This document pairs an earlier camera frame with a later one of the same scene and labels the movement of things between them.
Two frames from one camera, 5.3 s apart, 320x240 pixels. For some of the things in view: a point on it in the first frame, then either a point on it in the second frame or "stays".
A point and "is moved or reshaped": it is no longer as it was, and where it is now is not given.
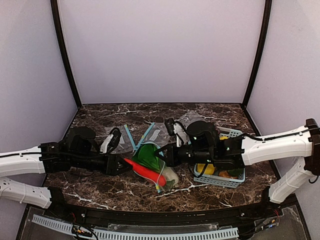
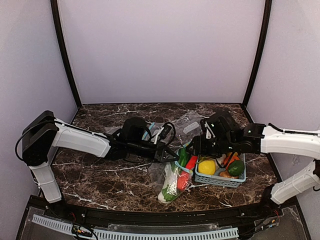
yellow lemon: [210, 169] stays
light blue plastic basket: [208, 175] stays
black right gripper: [169, 156] -> [198, 145]
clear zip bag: [148, 163] is moved or reshaped
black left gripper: [113, 164] -> [157, 154]
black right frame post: [266, 27] stays
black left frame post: [54, 6] stays
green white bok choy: [146, 156] is moved or reshaped
